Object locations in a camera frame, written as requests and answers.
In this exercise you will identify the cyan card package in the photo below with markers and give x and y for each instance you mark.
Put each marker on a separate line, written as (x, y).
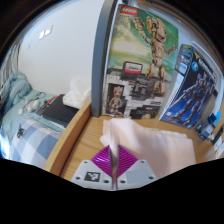
(215, 118)

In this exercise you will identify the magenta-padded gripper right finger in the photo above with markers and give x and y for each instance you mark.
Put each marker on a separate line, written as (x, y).
(140, 172)

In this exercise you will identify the white plastic bag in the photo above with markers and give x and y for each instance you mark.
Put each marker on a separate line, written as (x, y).
(76, 95)

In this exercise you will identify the black laptop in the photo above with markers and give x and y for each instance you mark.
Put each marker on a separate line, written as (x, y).
(60, 110)

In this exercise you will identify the pink towel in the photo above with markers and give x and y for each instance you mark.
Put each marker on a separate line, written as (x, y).
(156, 146)

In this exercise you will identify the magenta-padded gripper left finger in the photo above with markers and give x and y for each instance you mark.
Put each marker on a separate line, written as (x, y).
(87, 173)

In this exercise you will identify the teal duvet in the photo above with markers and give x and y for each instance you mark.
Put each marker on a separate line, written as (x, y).
(15, 90)

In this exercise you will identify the green tree figure toy box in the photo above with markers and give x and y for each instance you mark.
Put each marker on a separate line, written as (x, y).
(140, 50)

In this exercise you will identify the blue robot model kit box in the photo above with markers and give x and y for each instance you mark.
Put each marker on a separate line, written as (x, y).
(191, 90)

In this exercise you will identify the grey metal desk frame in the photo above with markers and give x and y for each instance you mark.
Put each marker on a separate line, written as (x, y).
(100, 66)

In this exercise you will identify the white wall switch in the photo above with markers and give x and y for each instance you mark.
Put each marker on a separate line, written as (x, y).
(45, 32)

